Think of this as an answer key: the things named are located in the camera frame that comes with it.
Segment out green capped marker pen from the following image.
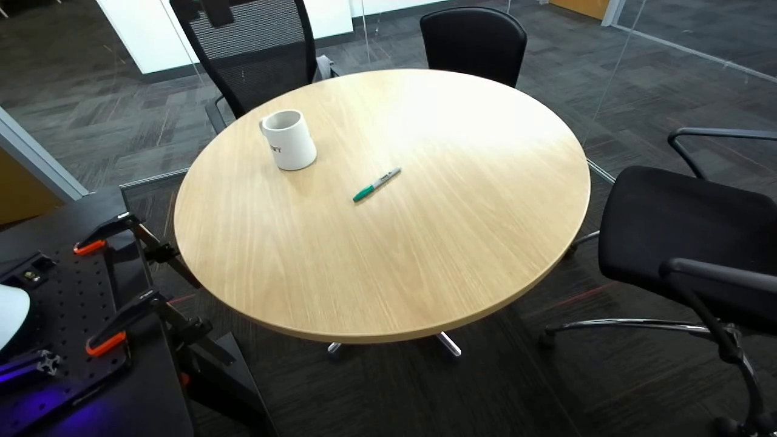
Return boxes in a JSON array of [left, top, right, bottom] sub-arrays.
[[353, 167, 402, 203]]

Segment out white ceramic mug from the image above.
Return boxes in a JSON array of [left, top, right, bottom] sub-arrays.
[[259, 109, 317, 172]]

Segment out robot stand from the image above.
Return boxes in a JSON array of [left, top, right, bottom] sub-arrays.
[[0, 186, 279, 437]]

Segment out black office chair with armrests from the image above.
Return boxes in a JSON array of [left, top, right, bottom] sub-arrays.
[[540, 127, 777, 437]]

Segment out black padded chair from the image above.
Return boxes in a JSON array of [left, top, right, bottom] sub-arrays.
[[419, 7, 528, 89]]

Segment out black orange bar clamp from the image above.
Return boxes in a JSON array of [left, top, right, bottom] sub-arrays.
[[73, 212, 202, 289], [86, 288, 236, 367]]

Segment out black mesh office chair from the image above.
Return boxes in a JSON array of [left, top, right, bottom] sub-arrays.
[[169, 0, 339, 135]]

